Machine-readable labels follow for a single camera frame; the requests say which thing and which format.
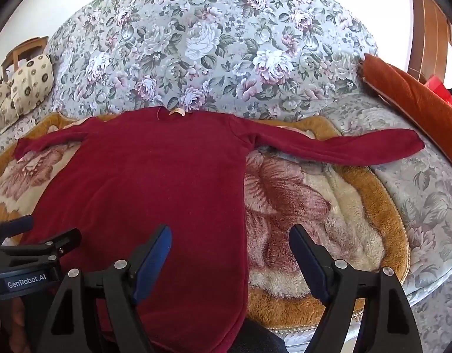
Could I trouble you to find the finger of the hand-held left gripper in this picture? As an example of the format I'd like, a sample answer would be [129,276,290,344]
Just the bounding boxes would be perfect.
[0,227,82,263]
[0,215,34,241]

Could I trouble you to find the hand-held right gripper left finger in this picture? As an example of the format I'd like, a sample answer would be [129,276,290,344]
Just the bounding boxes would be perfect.
[35,224,173,353]

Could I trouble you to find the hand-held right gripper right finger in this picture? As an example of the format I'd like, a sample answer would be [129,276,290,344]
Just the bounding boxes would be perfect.
[288,224,424,353]

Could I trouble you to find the dark red long-sleeved sweater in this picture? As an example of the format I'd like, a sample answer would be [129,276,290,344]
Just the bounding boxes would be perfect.
[13,106,426,353]

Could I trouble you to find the person's left hand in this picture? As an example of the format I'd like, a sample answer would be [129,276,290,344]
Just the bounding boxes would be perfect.
[0,296,30,353]

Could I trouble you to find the plush orange-bordered floral blanket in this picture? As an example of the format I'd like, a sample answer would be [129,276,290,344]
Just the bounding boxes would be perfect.
[0,112,411,336]

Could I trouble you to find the person's dark trousers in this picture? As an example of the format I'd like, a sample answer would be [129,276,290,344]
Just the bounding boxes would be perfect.
[226,318,290,353]

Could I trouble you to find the wooden chair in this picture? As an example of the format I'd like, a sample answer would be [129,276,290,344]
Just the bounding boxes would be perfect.
[0,36,50,81]

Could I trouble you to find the orange velvet cushion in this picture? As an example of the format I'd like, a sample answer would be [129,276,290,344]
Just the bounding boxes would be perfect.
[361,53,452,176]

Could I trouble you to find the floral fabric sofa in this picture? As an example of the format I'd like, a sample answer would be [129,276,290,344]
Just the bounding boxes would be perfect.
[0,0,452,353]

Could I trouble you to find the red bag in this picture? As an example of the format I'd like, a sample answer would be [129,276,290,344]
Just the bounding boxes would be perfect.
[424,74,452,108]

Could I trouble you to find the wooden door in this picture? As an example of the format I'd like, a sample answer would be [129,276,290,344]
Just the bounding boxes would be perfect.
[410,0,452,79]

